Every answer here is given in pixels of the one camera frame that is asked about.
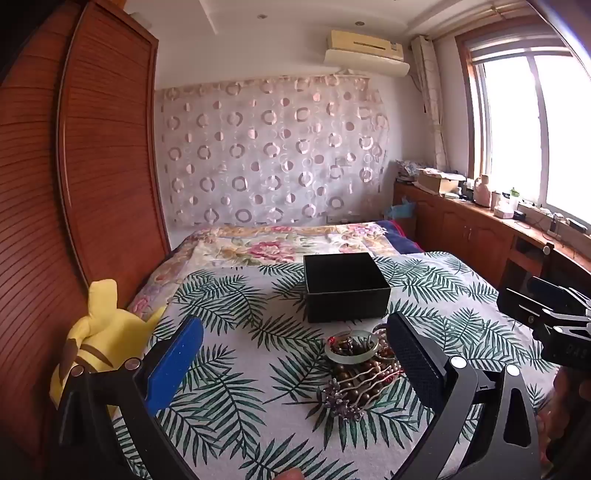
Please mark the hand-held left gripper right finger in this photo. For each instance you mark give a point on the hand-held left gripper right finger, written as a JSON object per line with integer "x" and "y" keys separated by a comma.
{"x": 415, "y": 364}

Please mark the person's left hand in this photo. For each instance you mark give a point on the person's left hand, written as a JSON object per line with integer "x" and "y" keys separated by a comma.
{"x": 287, "y": 475}

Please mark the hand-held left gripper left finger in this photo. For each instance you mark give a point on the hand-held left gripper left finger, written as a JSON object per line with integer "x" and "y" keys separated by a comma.
{"x": 175, "y": 364}

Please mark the dark blue blanket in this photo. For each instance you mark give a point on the dark blue blanket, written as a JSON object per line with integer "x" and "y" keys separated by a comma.
{"x": 401, "y": 240}

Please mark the floral quilt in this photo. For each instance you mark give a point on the floral quilt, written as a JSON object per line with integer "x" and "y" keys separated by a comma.
{"x": 258, "y": 249}

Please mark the wooden side cabinet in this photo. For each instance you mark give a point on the wooden side cabinet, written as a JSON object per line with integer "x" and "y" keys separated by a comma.
{"x": 461, "y": 226}

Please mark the patterned cloth bundle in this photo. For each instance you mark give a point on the patterned cloth bundle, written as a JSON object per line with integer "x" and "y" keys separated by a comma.
{"x": 408, "y": 170}

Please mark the cardboard box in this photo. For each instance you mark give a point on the cardboard box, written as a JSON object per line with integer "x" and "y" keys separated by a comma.
{"x": 438, "y": 184}

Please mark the pale green jade bangle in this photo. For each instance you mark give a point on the pale green jade bangle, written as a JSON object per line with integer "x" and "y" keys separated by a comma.
{"x": 351, "y": 359}

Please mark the wooden slatted wardrobe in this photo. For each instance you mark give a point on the wooden slatted wardrobe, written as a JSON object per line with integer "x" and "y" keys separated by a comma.
{"x": 106, "y": 161}

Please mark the purple crystal hair clip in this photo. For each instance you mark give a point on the purple crystal hair clip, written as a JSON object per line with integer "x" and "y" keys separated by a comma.
{"x": 339, "y": 399}

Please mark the wall air conditioner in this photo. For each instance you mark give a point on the wall air conditioner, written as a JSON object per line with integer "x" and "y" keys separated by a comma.
{"x": 364, "y": 57}

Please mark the person's right hand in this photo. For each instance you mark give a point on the person's right hand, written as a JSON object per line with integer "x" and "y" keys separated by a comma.
{"x": 547, "y": 431}

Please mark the yellow plush toy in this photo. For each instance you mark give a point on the yellow plush toy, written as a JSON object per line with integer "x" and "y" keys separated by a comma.
{"x": 106, "y": 332}

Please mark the white tissue box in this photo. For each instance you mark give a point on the white tissue box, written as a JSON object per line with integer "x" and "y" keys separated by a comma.
{"x": 503, "y": 212}

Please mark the window with wooden frame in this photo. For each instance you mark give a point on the window with wooden frame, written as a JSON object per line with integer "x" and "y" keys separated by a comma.
{"x": 508, "y": 129}

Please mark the blue plastic bag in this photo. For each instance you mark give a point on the blue plastic bag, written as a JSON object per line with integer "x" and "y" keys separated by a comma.
{"x": 401, "y": 210}

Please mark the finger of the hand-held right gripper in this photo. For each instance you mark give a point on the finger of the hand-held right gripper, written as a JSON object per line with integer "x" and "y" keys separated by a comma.
{"x": 551, "y": 286}
{"x": 521, "y": 304}

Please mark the patterned window curtain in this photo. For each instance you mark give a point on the patterned window curtain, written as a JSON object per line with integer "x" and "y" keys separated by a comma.
{"x": 431, "y": 92}

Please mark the black square box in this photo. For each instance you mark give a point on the black square box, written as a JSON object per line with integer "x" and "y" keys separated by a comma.
{"x": 346, "y": 300}

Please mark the circle patterned sheer wall curtain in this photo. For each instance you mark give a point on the circle patterned sheer wall curtain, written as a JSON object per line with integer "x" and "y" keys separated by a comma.
{"x": 277, "y": 161}

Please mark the green leaf print blanket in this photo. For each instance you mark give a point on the green leaf print blanket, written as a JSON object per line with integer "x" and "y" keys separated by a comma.
{"x": 258, "y": 369}

